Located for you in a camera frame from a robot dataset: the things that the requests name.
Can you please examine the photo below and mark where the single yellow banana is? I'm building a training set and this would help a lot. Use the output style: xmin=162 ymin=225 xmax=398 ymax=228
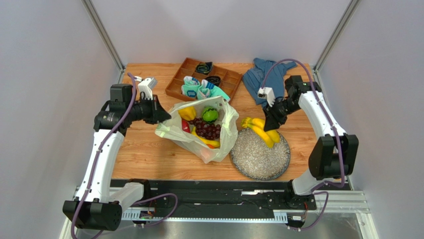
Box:
xmin=191 ymin=127 xmax=220 ymax=148

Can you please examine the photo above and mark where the brown compartment tray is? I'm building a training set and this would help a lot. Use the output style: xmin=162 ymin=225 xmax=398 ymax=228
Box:
xmin=165 ymin=58 xmax=242 ymax=104

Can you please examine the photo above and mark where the dark rolled sock back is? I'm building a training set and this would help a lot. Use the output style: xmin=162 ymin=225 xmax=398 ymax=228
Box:
xmin=195 ymin=62 xmax=213 ymax=75

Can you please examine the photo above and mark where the yellow fake pepper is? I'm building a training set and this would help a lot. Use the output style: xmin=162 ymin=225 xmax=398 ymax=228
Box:
xmin=178 ymin=106 xmax=197 ymax=121

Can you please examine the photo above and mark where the teal sock right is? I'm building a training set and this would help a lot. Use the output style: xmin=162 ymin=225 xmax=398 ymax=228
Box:
xmin=197 ymin=79 xmax=230 ymax=102

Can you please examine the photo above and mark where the black rolled sock middle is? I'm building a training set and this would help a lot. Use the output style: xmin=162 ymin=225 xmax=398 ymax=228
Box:
xmin=205 ymin=76 xmax=221 ymax=87

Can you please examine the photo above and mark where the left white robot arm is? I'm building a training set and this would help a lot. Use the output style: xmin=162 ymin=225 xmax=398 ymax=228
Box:
xmin=62 ymin=83 xmax=171 ymax=231

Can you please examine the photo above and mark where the blue cloth shirt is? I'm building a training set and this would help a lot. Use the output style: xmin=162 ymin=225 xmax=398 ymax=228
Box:
xmin=241 ymin=58 xmax=298 ymax=109

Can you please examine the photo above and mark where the red fake apple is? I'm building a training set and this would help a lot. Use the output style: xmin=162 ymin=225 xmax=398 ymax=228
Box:
xmin=182 ymin=120 xmax=191 ymax=133

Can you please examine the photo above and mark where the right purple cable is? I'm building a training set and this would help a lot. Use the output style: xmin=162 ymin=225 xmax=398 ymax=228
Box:
xmin=260 ymin=58 xmax=346 ymax=231

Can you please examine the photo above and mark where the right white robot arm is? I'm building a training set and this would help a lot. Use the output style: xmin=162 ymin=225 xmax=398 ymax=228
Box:
xmin=258 ymin=76 xmax=359 ymax=196

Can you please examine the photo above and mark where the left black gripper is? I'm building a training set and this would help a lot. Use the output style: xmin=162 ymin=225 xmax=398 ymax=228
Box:
xmin=126 ymin=95 xmax=171 ymax=125

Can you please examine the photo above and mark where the teal sock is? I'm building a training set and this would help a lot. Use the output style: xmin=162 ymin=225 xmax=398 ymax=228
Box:
xmin=197 ymin=79 xmax=230 ymax=102
xmin=181 ymin=76 xmax=201 ymax=99

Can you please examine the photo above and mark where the yellow banana bunch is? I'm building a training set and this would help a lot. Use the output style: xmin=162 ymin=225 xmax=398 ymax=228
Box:
xmin=241 ymin=117 xmax=281 ymax=148

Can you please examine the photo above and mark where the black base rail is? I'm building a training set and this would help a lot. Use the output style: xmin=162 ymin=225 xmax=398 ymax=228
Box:
xmin=109 ymin=179 xmax=352 ymax=220

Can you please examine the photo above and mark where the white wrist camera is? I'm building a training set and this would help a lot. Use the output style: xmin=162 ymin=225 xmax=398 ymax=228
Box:
xmin=257 ymin=87 xmax=276 ymax=107
xmin=135 ymin=76 xmax=158 ymax=100

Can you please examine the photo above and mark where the speckled round plate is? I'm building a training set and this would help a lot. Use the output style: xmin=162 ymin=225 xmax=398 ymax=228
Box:
xmin=230 ymin=128 xmax=291 ymax=181

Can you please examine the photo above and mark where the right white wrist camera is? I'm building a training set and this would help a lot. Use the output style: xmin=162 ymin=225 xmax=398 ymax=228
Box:
xmin=257 ymin=87 xmax=276 ymax=107

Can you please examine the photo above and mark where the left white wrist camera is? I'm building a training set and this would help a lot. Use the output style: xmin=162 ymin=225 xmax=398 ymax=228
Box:
xmin=135 ymin=76 xmax=158 ymax=100

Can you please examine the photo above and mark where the dark purple grape bunch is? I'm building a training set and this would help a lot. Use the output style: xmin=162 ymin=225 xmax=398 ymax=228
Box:
xmin=189 ymin=118 xmax=221 ymax=140

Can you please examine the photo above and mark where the translucent yellow plastic bag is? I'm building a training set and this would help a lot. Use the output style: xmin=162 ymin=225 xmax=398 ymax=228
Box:
xmin=155 ymin=96 xmax=239 ymax=164

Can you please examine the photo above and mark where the green fake lime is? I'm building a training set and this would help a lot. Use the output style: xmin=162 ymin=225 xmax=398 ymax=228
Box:
xmin=202 ymin=106 xmax=219 ymax=123

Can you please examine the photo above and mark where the teal sock left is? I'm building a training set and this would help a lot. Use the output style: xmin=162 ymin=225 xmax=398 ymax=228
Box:
xmin=181 ymin=76 xmax=201 ymax=99

